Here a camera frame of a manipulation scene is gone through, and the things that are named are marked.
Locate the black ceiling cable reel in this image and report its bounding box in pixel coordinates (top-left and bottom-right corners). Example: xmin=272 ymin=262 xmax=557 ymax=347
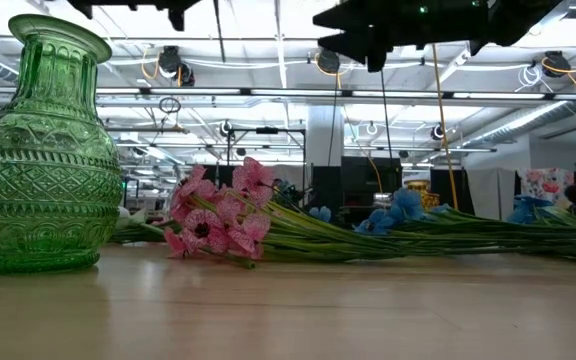
xmin=157 ymin=45 xmax=197 ymax=87
xmin=541 ymin=49 xmax=573 ymax=79
xmin=316 ymin=52 xmax=342 ymax=75

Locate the black computer tower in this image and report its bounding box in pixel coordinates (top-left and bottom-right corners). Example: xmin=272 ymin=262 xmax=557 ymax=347
xmin=340 ymin=156 xmax=403 ymax=221

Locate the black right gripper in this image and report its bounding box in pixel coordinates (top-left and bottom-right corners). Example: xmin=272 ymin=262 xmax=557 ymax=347
xmin=312 ymin=0 xmax=489 ymax=73

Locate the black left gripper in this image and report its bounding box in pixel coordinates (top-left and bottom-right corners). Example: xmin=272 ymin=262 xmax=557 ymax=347
xmin=66 ymin=0 xmax=204 ymax=32

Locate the black hanging cable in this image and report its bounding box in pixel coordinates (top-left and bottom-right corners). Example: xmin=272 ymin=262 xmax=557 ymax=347
xmin=378 ymin=69 xmax=394 ymax=161

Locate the green patterned glass vase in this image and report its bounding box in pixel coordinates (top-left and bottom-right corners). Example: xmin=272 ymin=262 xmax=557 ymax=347
xmin=0 ymin=13 xmax=125 ymax=275

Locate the yellow hanging cable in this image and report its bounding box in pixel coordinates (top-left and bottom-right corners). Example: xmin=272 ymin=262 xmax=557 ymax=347
xmin=430 ymin=43 xmax=461 ymax=211

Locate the white hanging cloth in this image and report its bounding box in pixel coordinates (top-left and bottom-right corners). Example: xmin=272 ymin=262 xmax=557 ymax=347
xmin=465 ymin=167 xmax=519 ymax=221

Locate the yellow patterned glass vase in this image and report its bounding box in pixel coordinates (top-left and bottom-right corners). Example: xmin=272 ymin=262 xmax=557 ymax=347
xmin=406 ymin=178 xmax=442 ymax=212

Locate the floral hanging cloth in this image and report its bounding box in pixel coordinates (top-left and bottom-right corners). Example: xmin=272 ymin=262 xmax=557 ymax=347
xmin=517 ymin=167 xmax=576 ymax=209

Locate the pink artificial flower bunch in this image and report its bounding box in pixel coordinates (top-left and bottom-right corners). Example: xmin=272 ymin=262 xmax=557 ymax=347
xmin=162 ymin=156 xmax=576 ymax=271
xmin=110 ymin=219 xmax=172 ymax=245

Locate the black gantry frame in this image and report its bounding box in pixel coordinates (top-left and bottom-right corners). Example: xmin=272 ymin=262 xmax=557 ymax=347
xmin=225 ymin=125 xmax=309 ymax=201

